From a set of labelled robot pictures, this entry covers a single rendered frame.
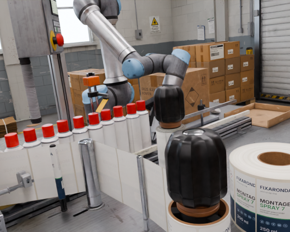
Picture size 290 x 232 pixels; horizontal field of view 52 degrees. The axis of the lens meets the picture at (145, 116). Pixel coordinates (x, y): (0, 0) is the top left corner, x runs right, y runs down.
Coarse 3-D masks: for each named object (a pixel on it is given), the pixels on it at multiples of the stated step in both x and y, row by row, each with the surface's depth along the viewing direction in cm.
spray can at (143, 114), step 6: (138, 102) 108; (144, 102) 108; (138, 108) 108; (144, 108) 109; (144, 114) 108; (144, 120) 108; (144, 126) 109; (144, 132) 110; (150, 132) 112; (144, 138) 110; (150, 138) 112; (144, 144) 111; (150, 144) 112
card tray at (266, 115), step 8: (248, 104) 176; (256, 104) 179; (264, 104) 174; (272, 104) 171; (232, 112) 167; (240, 112) 171; (256, 112) 171; (264, 112) 169; (272, 112) 168; (280, 112) 166; (288, 112) 154; (256, 120) 156; (264, 120) 155; (272, 120) 145; (280, 120) 150
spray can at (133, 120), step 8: (128, 104) 105; (128, 112) 105; (136, 112) 106; (128, 120) 105; (136, 120) 105; (128, 128) 106; (136, 128) 105; (128, 136) 107; (136, 136) 106; (136, 144) 106
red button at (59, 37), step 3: (57, 36) 85; (60, 36) 86; (54, 39) 86; (57, 39) 85; (60, 39) 85; (63, 39) 87; (54, 42) 86; (57, 42) 86; (60, 42) 86; (63, 42) 87; (60, 45) 86
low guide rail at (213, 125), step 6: (240, 114) 142; (246, 114) 145; (222, 120) 134; (228, 120) 137; (204, 126) 128; (210, 126) 129; (216, 126) 132; (156, 144) 112; (144, 150) 107; (150, 150) 109; (156, 150) 111
